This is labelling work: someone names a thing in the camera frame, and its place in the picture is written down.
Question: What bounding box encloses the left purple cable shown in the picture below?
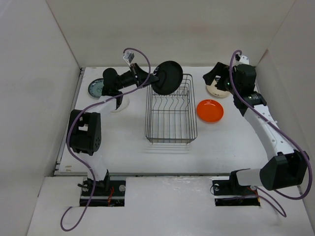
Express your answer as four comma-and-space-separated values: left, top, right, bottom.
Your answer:
60, 48, 151, 232

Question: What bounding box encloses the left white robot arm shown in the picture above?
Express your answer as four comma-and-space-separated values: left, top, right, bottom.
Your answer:
66, 63, 159, 195

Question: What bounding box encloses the blue patterned plate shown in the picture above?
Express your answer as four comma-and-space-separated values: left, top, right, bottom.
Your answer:
88, 78, 104, 98

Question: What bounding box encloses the cream plate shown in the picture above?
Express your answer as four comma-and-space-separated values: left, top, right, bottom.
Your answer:
206, 79, 230, 98

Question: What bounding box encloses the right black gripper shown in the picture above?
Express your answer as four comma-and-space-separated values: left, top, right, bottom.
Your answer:
203, 62, 240, 96

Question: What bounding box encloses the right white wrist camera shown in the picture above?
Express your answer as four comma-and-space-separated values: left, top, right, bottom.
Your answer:
235, 54, 250, 65

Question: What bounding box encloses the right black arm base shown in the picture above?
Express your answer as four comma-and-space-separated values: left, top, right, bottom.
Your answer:
210, 177, 260, 207

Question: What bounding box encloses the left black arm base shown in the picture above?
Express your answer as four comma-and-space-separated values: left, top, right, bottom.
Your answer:
77, 178, 126, 207

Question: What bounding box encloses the black plate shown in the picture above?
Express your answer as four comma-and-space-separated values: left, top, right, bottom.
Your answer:
151, 60, 183, 95

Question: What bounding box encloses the grey wire dish rack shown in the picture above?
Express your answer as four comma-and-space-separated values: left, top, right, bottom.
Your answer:
145, 74, 197, 144

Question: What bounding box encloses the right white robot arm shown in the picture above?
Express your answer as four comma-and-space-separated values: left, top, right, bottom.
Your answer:
203, 62, 308, 194

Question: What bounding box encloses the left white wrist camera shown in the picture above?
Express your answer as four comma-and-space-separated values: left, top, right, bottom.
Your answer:
123, 49, 135, 67

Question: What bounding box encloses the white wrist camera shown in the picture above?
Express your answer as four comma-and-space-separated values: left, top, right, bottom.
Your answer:
123, 49, 135, 67
235, 54, 250, 65

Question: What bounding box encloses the orange plate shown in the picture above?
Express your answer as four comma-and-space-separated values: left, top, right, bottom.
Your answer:
196, 99, 224, 123

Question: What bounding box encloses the clear glass plate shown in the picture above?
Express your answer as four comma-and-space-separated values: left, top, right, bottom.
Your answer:
111, 96, 130, 113

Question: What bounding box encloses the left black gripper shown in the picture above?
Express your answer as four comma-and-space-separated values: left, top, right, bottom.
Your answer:
115, 63, 158, 90

